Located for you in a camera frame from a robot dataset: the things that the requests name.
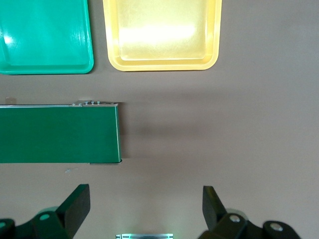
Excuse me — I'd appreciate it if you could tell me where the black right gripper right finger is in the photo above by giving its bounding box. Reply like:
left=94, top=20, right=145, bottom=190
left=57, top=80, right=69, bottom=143
left=198, top=185, right=302, bottom=239

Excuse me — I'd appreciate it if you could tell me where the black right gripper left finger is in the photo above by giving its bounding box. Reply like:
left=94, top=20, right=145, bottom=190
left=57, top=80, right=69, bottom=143
left=0, top=184, right=91, bottom=239

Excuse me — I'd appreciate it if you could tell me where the green conveyor belt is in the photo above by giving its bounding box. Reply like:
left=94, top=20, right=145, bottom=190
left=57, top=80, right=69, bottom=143
left=0, top=100, right=123, bottom=166

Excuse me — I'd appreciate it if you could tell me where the green plastic tray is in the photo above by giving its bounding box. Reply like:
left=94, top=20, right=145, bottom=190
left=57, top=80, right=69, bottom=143
left=0, top=0, right=95, bottom=75

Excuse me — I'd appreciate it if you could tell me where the yellow plastic tray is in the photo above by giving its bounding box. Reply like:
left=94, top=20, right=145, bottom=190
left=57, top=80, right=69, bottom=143
left=102, top=0, right=223, bottom=72

